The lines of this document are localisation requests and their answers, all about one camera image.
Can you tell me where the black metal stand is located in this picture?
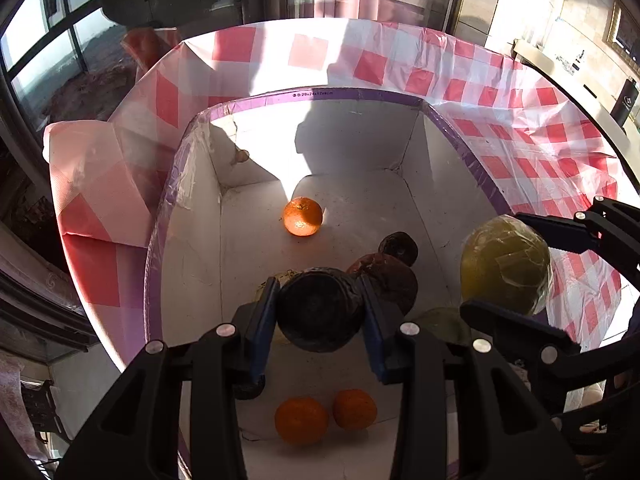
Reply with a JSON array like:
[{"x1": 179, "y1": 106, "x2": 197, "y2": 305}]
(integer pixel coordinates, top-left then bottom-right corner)
[{"x1": 19, "y1": 379, "x2": 72, "y2": 445}]

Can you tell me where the wrinkled red-brown apple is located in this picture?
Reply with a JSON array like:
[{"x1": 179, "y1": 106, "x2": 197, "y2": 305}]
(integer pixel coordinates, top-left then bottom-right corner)
[{"x1": 347, "y1": 252, "x2": 419, "y2": 317}]

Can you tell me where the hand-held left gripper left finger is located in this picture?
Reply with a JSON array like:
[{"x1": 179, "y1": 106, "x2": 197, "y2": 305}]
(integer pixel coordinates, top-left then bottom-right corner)
[{"x1": 54, "y1": 276, "x2": 281, "y2": 480}]

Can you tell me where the white ledge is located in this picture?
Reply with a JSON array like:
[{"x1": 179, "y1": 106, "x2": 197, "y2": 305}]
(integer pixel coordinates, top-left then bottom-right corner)
[{"x1": 511, "y1": 39, "x2": 640, "y2": 133}]

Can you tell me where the purple-edged cardboard box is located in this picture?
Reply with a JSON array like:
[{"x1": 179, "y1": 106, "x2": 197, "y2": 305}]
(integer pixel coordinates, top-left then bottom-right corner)
[{"x1": 144, "y1": 87, "x2": 512, "y2": 480}]

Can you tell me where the window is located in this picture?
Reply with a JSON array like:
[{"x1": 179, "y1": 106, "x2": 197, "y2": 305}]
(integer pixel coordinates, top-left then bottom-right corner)
[{"x1": 0, "y1": 0, "x2": 126, "y2": 128}]

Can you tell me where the framed wall picture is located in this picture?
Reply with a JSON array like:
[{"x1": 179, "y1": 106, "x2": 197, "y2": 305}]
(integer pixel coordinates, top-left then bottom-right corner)
[{"x1": 602, "y1": 2, "x2": 640, "y2": 63}]

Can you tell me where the small orange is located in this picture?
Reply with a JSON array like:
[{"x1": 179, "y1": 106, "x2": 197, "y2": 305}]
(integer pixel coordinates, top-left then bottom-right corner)
[
  {"x1": 332, "y1": 388, "x2": 378, "y2": 430},
  {"x1": 274, "y1": 397, "x2": 330, "y2": 445},
  {"x1": 283, "y1": 196, "x2": 324, "y2": 237}
]

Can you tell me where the red white checked tablecloth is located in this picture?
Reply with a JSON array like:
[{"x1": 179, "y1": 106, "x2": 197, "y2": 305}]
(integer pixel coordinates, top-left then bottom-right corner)
[{"x1": 42, "y1": 17, "x2": 635, "y2": 376}]

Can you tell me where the black box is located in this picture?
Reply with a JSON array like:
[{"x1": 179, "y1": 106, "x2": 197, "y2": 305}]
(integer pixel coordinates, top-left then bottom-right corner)
[{"x1": 610, "y1": 78, "x2": 639, "y2": 127}]

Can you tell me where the dark wrinkled round fruit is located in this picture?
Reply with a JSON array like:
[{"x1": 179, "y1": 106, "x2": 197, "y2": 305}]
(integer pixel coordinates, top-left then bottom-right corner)
[{"x1": 276, "y1": 267, "x2": 366, "y2": 353}]

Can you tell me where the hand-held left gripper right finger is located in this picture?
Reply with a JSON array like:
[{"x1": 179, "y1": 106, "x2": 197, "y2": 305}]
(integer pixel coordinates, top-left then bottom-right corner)
[{"x1": 356, "y1": 275, "x2": 586, "y2": 480}]

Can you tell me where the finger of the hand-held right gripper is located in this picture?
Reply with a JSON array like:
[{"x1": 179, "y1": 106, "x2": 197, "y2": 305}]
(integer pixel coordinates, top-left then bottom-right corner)
[
  {"x1": 460, "y1": 300, "x2": 586, "y2": 377},
  {"x1": 514, "y1": 196, "x2": 640, "y2": 287}
]

